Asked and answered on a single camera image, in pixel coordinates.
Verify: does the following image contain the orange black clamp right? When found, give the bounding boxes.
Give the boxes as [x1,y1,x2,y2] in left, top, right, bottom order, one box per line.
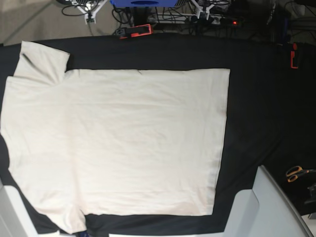
[290,42,299,69]

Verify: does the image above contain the white cotton T-shirt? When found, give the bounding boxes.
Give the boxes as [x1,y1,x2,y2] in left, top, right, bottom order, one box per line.
[0,41,230,234]

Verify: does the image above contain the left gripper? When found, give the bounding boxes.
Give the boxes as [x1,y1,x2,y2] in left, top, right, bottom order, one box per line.
[191,0,214,20]

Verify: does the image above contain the black power strip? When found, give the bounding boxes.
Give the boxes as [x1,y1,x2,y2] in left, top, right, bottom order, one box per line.
[220,17,241,27]

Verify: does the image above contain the blue plastic box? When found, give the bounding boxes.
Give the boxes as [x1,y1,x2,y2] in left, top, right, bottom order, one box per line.
[110,0,178,7]

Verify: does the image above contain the orange handled scissors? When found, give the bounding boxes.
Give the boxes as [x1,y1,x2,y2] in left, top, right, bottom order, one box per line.
[285,165,316,183]

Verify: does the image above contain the white power strip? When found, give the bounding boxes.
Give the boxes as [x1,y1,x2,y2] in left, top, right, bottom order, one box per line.
[147,13,223,25]

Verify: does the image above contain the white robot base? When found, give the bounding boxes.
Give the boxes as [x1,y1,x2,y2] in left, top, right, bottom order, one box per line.
[108,161,311,237]
[0,184,60,237]

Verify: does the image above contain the orange black clamp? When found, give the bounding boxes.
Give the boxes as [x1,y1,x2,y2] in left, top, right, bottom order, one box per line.
[290,42,299,69]
[115,24,153,39]

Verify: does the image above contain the orange black clamp top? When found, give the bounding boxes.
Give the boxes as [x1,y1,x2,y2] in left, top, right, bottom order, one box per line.
[115,24,153,39]

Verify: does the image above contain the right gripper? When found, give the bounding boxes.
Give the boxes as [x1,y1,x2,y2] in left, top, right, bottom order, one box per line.
[71,0,108,24]

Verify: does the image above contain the black device at edge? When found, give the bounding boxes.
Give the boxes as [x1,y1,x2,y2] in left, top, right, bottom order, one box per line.
[304,183,316,204]

